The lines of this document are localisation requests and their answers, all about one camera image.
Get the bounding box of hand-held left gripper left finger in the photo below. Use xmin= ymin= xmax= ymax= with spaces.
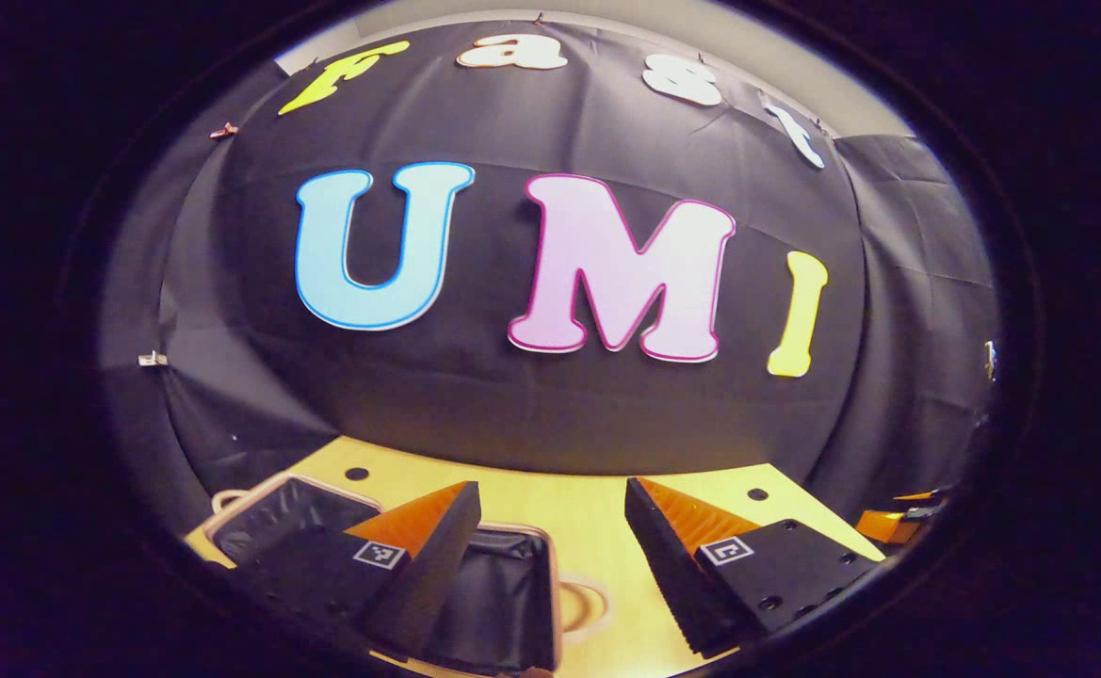
xmin=230 ymin=480 xmax=482 ymax=663

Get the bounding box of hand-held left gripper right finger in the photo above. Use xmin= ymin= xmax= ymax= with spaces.
xmin=623 ymin=476 xmax=888 ymax=658

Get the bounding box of pink suitcase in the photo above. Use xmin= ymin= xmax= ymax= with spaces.
xmin=200 ymin=474 xmax=612 ymax=677

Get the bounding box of black backdrop cloth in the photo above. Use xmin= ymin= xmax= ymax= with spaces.
xmin=98 ymin=19 xmax=998 ymax=547

